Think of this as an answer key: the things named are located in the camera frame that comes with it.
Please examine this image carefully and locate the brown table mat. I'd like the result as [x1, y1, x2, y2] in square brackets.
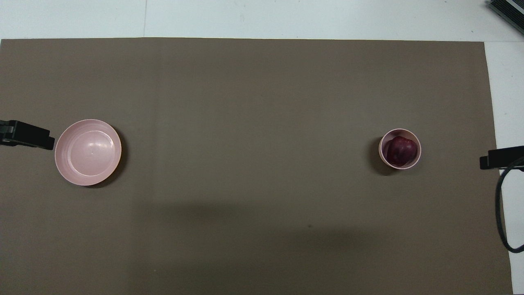
[0, 38, 514, 295]

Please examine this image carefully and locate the dark ribbed metal device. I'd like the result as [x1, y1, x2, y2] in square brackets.
[487, 0, 524, 24]

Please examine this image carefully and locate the dark red apple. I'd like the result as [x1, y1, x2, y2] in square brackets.
[386, 136, 418, 167]

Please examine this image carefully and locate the black cable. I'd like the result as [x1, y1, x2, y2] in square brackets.
[495, 166, 524, 254]

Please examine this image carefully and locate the pink plate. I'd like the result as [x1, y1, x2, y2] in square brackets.
[55, 119, 122, 186]

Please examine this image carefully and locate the pink bowl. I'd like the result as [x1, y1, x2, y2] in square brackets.
[378, 128, 422, 170]

